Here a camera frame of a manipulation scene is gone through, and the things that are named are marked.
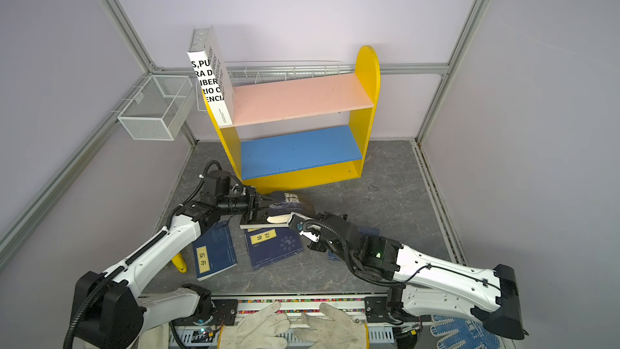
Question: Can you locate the white book black lettering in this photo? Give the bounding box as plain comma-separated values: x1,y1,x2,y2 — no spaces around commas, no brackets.
187,26,235,127

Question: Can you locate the white mesh box basket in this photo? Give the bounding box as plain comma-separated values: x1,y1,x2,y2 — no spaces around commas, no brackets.
118,74,195,142

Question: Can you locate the white work glove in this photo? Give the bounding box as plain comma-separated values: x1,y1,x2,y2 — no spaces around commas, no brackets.
293,303,370,349
217,301,291,349

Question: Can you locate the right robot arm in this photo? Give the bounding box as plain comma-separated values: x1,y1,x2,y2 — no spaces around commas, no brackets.
287,213,526,340

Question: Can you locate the blue booklet left yellow label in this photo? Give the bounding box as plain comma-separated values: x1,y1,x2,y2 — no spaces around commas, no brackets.
192,221,237,281

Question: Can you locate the yellow banana bunch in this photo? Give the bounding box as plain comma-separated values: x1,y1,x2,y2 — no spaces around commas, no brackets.
171,253,188,273

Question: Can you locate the blue booklet yellow label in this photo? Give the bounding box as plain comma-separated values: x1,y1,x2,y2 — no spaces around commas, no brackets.
327,226,380,262
192,221,237,281
244,227,304,271

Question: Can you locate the black book wolf cover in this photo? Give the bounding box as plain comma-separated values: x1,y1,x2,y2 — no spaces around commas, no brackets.
266,191,316,224

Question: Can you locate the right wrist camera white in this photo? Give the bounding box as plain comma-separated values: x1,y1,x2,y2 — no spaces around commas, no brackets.
295,222,320,242

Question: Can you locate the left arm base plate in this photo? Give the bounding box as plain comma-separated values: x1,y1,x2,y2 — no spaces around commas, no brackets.
191,298,239,326

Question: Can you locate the blue booklet centre yellow label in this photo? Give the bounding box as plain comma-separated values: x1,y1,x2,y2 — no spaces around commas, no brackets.
244,227,304,271

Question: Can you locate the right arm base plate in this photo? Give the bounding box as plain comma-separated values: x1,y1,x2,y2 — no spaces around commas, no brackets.
363,294,431,326

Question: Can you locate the black book antler cover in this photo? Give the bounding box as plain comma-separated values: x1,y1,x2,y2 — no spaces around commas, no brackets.
239,222,288,231

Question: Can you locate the white work glove centre left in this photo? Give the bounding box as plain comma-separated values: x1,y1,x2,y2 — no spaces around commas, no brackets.
217,301,291,349

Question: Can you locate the blue dotted glove right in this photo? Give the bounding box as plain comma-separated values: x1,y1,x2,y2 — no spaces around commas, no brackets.
429,315,501,349

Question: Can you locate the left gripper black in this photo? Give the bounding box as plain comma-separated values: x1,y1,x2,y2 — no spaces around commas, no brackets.
218,186,279,225

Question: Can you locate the yellow pink blue bookshelf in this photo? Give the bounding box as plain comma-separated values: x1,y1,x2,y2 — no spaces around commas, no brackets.
214,45,381,193

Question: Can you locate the white wire rack basket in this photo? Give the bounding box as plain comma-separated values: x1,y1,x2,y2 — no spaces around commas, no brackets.
194,60,342,113

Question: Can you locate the white work glove centre right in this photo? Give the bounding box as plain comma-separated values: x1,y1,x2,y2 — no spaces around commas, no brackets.
293,303,370,349

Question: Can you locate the blue booklet right yellow label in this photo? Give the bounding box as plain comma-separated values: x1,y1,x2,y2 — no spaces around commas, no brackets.
327,226,380,262

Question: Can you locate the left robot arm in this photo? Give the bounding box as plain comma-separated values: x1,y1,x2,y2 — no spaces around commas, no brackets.
63,161,274,348

